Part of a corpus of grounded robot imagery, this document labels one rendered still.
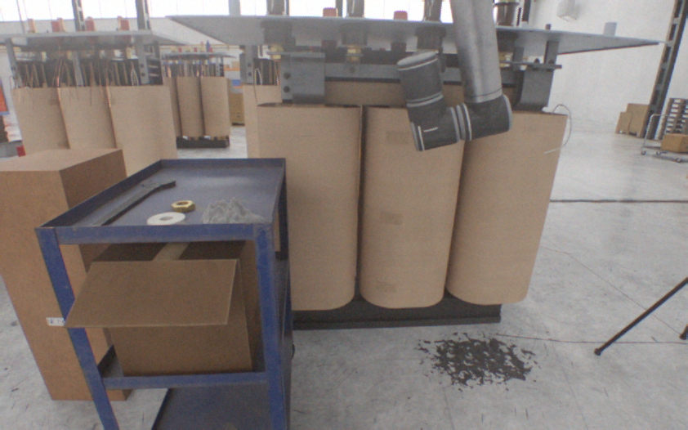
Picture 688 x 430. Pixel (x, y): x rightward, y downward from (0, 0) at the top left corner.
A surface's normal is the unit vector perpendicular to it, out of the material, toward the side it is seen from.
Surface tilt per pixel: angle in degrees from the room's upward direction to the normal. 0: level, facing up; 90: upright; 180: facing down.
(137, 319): 26
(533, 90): 90
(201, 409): 0
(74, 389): 90
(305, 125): 90
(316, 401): 0
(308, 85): 90
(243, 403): 0
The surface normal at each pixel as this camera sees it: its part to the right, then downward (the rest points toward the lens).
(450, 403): 0.02, -0.94
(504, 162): -0.18, 0.34
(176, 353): 0.10, 0.35
